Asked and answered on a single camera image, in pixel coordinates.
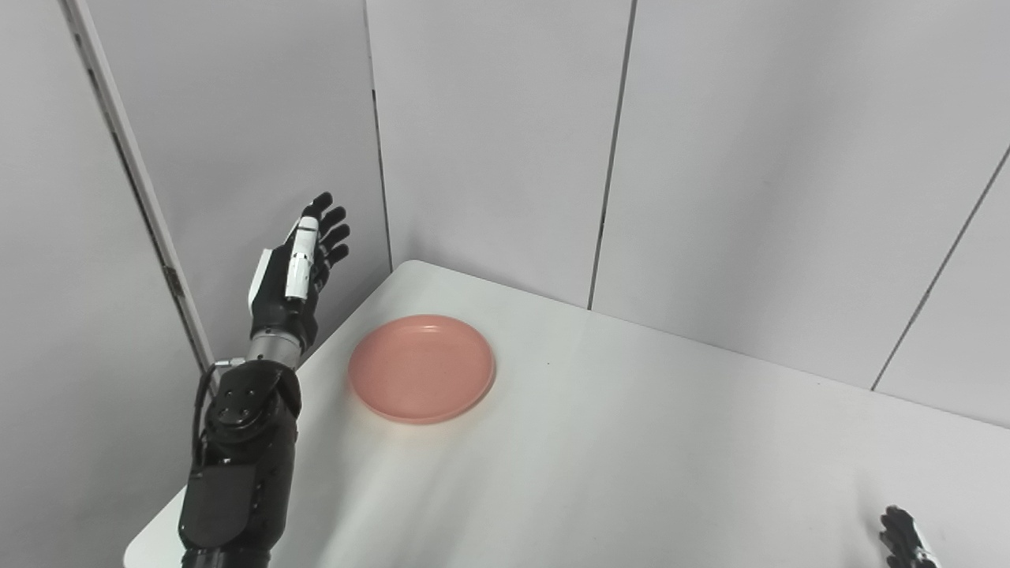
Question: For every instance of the metal partition hinge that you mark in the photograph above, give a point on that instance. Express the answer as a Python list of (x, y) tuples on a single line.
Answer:
[(173, 282)]

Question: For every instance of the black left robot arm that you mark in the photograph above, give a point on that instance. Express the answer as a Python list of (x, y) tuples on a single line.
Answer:
[(237, 473)]

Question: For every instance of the pink round plate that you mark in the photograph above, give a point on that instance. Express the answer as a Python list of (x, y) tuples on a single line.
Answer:
[(422, 369)]

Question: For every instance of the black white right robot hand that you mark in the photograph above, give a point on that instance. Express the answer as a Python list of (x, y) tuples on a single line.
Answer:
[(899, 536)]

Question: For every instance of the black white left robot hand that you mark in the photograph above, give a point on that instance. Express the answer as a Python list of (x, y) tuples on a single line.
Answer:
[(276, 300)]

